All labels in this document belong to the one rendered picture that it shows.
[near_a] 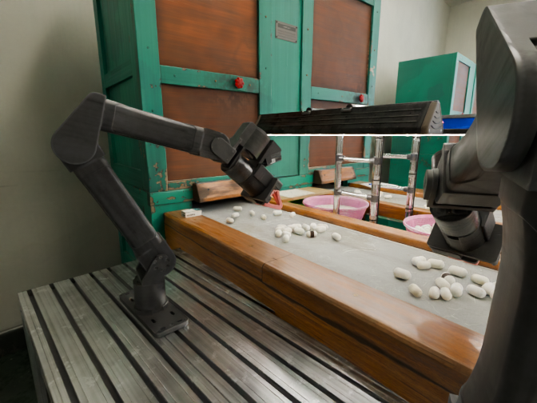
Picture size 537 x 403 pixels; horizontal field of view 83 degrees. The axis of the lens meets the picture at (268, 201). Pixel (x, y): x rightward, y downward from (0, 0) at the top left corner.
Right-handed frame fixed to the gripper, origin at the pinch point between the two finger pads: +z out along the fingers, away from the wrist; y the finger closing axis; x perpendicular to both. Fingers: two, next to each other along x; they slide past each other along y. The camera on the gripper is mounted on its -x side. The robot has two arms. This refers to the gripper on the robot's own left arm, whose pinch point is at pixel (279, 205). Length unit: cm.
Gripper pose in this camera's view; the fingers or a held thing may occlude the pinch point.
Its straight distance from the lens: 80.5
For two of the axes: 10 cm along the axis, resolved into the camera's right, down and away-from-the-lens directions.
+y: -6.3, -1.7, 7.6
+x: -5.0, 8.3, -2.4
